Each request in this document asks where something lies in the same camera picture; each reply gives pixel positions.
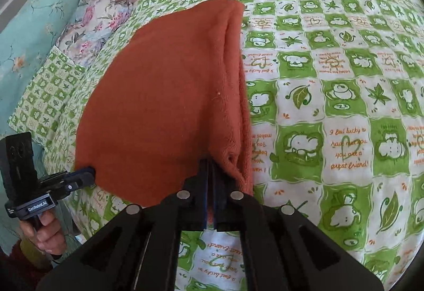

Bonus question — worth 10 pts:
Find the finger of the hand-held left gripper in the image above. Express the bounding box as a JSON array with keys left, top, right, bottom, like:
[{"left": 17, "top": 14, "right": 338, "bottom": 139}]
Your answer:
[{"left": 66, "top": 167, "right": 97, "bottom": 193}]

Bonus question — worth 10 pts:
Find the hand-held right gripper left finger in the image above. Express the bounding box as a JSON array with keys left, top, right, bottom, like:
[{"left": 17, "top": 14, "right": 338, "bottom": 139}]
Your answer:
[{"left": 35, "top": 159, "right": 213, "bottom": 291}]

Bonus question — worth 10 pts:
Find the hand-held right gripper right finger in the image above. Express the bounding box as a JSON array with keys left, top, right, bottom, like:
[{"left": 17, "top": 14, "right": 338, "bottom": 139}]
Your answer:
[{"left": 213, "top": 161, "right": 385, "bottom": 291}]

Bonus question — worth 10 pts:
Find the orange knitted sweater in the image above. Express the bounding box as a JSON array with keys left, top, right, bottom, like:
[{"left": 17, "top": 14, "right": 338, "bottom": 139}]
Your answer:
[{"left": 73, "top": 0, "right": 255, "bottom": 209}]

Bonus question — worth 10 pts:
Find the person's left forearm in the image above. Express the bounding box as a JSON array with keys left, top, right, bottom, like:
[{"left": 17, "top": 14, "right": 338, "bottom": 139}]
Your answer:
[{"left": 0, "top": 237, "right": 63, "bottom": 291}]

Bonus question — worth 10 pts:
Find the person's left hand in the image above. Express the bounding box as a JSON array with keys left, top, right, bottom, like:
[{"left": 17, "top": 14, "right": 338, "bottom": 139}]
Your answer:
[{"left": 19, "top": 210, "right": 67, "bottom": 256}]

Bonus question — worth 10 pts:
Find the green checked pillow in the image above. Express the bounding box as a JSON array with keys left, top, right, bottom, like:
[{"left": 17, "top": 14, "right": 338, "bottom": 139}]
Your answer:
[{"left": 7, "top": 47, "right": 89, "bottom": 150}]

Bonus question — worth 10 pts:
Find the teal floral pillow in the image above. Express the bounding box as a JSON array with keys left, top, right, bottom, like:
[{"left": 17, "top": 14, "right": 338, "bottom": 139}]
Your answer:
[{"left": 0, "top": 0, "right": 101, "bottom": 136}]

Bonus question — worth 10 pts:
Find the green checked cartoon blanket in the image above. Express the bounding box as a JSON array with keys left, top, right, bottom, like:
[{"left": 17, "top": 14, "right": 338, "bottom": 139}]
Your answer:
[{"left": 43, "top": 0, "right": 424, "bottom": 291}]

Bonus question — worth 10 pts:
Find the white pink floral pillow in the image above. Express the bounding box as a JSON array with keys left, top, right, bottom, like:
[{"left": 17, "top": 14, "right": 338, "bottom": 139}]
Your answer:
[{"left": 58, "top": 0, "right": 135, "bottom": 68}]

